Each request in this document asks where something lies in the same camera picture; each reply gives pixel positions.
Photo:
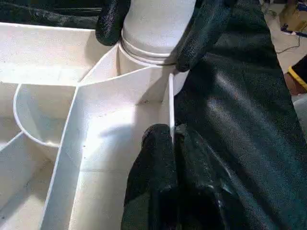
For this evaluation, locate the white plastic table leg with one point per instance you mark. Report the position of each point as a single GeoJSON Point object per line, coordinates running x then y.
{"type": "Point", "coordinates": [156, 26]}

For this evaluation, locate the black yellow-trimmed object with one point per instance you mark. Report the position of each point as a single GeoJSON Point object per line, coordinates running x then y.
{"type": "Point", "coordinates": [298, 76]}

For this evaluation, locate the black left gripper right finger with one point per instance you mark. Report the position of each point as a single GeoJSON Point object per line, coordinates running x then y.
{"type": "Point", "coordinates": [204, 191]}

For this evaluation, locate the white plastic table top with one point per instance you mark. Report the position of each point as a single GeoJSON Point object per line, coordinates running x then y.
{"type": "Point", "coordinates": [96, 107]}

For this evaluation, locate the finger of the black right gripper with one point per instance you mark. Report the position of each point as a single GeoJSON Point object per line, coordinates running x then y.
{"type": "Point", "coordinates": [201, 36]}
{"type": "Point", "coordinates": [111, 21]}

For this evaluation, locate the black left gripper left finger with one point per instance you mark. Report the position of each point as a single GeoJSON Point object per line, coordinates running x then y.
{"type": "Point", "coordinates": [153, 177]}

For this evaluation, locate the brown cardboard box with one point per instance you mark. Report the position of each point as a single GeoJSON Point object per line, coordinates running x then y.
{"type": "Point", "coordinates": [293, 14]}

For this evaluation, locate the black plastic mat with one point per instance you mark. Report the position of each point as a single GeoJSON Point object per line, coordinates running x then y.
{"type": "Point", "coordinates": [239, 107]}

